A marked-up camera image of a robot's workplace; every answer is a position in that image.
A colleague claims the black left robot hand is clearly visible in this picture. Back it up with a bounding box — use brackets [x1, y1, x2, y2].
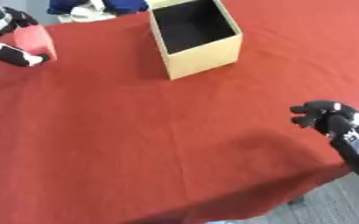
[0, 5, 53, 67]

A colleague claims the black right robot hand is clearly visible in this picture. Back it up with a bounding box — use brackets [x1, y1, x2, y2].
[288, 100, 359, 180]

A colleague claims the pink rectangular block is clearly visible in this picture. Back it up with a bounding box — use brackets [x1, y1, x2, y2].
[11, 24, 59, 61]

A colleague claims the tan cardboard box black inside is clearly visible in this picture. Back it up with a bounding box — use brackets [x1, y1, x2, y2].
[144, 0, 244, 81]

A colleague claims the person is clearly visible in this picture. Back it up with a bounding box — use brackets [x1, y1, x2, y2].
[46, 0, 151, 24]

